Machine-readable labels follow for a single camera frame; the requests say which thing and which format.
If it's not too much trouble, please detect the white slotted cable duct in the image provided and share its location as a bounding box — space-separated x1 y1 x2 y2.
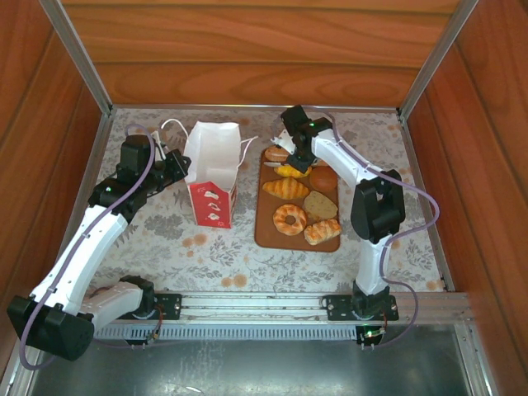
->
92 323 360 342

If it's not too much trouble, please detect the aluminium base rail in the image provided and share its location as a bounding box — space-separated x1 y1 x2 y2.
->
156 290 471 325

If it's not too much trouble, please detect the grey metal sheet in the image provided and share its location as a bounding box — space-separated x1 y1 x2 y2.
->
28 325 471 396

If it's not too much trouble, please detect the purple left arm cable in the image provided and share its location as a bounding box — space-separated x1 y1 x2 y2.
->
19 123 166 370

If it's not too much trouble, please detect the brown cutting board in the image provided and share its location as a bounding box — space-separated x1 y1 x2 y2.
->
253 147 342 252

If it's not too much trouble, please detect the fake glazed donut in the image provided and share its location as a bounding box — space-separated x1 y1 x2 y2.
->
272 203 309 237

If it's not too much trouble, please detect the aluminium back edge rail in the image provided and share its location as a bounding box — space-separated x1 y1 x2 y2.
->
110 103 400 113

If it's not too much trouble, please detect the fake tan bread slice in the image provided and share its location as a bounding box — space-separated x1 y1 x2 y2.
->
304 190 339 222

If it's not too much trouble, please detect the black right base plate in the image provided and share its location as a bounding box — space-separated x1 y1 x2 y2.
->
321 293 400 322

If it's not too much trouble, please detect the fake round brown bun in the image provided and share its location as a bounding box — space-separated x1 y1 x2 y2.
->
309 167 339 193

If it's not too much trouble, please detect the floral table mat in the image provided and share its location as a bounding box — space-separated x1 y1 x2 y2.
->
76 106 455 294

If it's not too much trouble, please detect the red white paper bag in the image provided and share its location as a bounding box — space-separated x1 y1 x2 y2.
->
159 118 260 230

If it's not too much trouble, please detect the aluminium frame post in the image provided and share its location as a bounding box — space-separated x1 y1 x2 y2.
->
398 0 479 120
39 0 113 116

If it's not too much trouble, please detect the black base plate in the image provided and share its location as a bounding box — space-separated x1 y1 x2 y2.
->
123 291 182 322
321 293 400 322

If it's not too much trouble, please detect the fake croissant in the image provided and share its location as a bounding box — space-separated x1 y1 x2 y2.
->
262 177 311 201

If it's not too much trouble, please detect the fake striped twisted pastry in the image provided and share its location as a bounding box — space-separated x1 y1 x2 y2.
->
304 218 342 247

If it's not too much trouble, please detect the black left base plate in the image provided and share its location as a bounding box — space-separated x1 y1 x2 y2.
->
123 291 182 322

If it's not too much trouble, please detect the fake yellow bread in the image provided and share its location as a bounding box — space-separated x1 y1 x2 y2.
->
274 163 314 179

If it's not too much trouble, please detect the aluminium table edge rail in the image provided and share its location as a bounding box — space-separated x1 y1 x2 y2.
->
397 107 496 396
0 113 113 396

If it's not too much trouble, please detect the fake small reddish bread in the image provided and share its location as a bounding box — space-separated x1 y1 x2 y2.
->
264 146 291 163

